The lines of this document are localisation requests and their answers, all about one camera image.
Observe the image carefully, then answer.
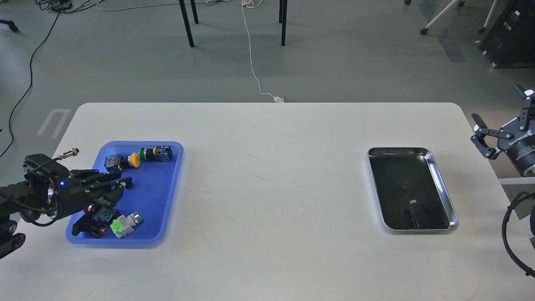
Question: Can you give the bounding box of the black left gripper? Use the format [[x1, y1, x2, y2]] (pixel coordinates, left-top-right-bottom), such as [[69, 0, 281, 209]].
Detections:
[[52, 169, 132, 220]]

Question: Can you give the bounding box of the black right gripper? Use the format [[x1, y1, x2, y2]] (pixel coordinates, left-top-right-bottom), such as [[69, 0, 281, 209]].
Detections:
[[471, 83, 535, 177]]

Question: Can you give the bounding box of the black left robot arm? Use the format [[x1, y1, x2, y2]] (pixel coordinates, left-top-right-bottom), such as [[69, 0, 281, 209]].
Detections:
[[0, 148, 132, 258]]

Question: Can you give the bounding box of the blue plastic tray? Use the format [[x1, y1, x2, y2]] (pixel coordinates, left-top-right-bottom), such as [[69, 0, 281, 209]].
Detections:
[[65, 141, 183, 247]]

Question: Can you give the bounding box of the black equipment cart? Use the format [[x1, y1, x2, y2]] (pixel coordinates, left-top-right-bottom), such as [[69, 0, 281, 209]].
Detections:
[[479, 0, 535, 69]]

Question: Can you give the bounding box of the white chair base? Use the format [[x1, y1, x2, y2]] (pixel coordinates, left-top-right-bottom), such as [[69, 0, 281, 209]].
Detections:
[[404, 0, 500, 36]]

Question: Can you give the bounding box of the metal tray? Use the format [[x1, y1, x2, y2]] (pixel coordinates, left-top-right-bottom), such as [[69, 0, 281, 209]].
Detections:
[[367, 147, 460, 234]]

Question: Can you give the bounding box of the black table leg left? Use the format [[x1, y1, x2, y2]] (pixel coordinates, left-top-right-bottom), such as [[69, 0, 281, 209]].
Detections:
[[179, 0, 199, 48]]

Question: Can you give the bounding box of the black table leg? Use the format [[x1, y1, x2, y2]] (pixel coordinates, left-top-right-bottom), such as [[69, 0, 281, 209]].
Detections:
[[278, 0, 288, 46], [179, 0, 199, 48]]

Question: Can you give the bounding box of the black table leg right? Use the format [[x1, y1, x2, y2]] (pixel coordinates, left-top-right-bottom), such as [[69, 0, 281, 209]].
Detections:
[[278, 0, 288, 46]]

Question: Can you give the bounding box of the yellow push button switch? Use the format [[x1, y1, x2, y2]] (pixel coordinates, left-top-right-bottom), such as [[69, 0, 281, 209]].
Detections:
[[104, 153, 141, 173]]

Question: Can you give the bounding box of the red push button switch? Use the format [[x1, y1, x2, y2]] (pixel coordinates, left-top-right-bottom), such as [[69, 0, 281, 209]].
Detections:
[[71, 203, 120, 238]]

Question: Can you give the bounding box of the white green switch module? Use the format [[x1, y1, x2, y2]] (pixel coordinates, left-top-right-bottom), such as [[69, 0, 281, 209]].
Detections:
[[110, 212, 143, 239]]

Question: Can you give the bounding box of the green push button switch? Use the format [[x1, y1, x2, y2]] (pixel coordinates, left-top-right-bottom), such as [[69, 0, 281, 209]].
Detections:
[[138, 145, 173, 162]]

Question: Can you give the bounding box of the black floor cable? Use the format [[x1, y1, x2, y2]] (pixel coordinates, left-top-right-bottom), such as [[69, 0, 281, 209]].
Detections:
[[0, 0, 101, 158]]

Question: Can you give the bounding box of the white cable with plug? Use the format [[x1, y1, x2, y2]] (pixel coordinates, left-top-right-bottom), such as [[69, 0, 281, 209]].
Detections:
[[241, 0, 284, 103]]

